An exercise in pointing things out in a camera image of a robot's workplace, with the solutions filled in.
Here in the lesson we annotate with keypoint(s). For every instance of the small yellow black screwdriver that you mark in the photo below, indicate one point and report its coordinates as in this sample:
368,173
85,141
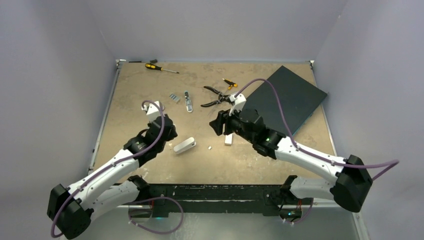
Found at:
230,83

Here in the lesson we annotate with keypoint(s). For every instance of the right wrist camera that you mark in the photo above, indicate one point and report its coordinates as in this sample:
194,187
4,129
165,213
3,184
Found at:
237,101

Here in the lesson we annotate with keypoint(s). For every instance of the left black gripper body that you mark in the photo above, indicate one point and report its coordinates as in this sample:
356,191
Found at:
171,136

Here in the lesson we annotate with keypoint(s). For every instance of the black flat box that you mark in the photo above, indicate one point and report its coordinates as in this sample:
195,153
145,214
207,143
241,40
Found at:
298,98

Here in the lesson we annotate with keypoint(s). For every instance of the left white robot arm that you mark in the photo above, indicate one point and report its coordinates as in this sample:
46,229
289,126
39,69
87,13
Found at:
70,208

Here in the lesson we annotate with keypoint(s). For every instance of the small white box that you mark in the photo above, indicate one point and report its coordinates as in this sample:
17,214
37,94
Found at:
228,140

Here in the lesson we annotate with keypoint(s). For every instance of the black handled pliers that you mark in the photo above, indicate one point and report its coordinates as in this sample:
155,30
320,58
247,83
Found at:
219,97

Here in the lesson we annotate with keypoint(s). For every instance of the pink white stapler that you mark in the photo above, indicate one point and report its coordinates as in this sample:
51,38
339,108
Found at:
185,145

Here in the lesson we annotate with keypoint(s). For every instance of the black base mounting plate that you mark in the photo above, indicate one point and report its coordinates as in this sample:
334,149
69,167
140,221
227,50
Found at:
264,199

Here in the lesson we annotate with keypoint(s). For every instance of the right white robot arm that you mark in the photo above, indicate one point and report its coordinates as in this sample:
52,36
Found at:
343,180

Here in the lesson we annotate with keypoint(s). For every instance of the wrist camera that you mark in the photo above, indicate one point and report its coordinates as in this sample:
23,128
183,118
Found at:
152,112
237,101

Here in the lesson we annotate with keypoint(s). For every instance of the silver staple strip block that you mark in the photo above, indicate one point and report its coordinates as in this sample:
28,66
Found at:
174,97

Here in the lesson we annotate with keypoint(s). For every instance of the silver stapler magazine tray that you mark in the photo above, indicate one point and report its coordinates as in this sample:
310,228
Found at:
188,103

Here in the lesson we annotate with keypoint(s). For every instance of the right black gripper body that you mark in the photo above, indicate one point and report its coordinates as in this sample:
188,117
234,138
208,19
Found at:
235,126

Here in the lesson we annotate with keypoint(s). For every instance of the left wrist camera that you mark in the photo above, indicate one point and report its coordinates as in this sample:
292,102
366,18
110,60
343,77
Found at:
152,112

